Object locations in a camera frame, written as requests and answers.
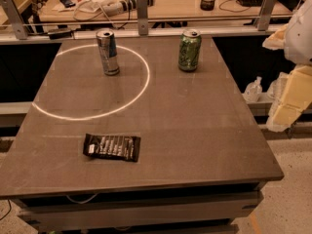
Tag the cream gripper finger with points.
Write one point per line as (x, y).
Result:
(292, 96)
(276, 40)

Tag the silver blue redbull can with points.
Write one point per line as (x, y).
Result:
(108, 51)

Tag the green soda can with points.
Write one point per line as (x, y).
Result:
(189, 50)

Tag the clear sanitizer bottle right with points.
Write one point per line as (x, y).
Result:
(275, 88)

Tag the clear sanitizer bottle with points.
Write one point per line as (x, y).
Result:
(275, 88)
(253, 90)

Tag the clear sanitizer bottle left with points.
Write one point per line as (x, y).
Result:
(253, 90)

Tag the black mesh cup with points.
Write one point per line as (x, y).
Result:
(207, 5)

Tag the black snack packet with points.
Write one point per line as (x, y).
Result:
(125, 148)

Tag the middle metal bracket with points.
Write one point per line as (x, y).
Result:
(142, 17)

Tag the black device on rail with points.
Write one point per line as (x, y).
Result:
(60, 33)

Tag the left metal bracket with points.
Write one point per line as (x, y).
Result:
(15, 19)

